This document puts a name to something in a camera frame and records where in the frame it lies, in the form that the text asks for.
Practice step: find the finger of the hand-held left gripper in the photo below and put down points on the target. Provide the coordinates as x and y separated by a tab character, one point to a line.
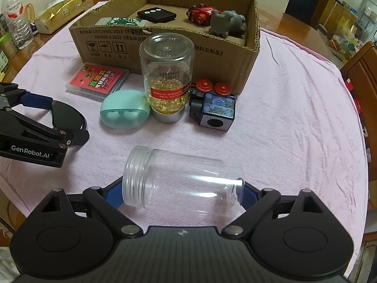
35	126
38	101

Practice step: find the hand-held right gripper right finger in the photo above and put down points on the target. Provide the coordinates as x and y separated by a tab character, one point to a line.
250	196

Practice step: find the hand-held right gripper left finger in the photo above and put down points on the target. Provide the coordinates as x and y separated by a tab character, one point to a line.
113	193

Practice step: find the clear plastic jar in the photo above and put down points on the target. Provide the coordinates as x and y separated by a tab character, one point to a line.
182	182

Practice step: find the cardboard box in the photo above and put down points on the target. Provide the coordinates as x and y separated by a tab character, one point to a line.
117	44

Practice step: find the green label white jar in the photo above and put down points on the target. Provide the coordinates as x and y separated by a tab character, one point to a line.
123	22

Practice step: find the black digital timer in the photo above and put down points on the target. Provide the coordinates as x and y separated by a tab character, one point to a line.
156	14

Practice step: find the grey toy figure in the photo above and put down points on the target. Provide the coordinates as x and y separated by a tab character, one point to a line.
226	25

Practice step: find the red toy train engine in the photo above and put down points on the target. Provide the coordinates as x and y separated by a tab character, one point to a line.
201	14

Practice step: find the pink card box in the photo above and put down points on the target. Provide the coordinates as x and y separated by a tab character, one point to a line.
97	81

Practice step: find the green lid container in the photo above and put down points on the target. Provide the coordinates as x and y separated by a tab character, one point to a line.
6	45

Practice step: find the pink cloth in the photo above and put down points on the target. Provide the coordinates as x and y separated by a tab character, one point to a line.
294	138

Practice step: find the teal earbud case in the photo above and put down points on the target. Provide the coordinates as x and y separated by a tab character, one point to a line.
125	110

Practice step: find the plastic water bottle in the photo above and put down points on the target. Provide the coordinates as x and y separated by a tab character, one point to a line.
17	20

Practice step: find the gold foil bag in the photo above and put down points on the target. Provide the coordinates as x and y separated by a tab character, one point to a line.
60	13

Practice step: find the clear bottle of yellow capsules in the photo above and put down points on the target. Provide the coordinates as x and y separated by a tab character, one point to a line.
166	73

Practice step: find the wooden chair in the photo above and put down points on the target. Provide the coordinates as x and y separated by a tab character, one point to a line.
362	73

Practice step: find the yellow plastic bag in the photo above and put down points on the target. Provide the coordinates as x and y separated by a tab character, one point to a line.
343	28

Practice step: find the wooden cabinet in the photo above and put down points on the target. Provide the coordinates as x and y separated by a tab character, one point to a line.
338	13

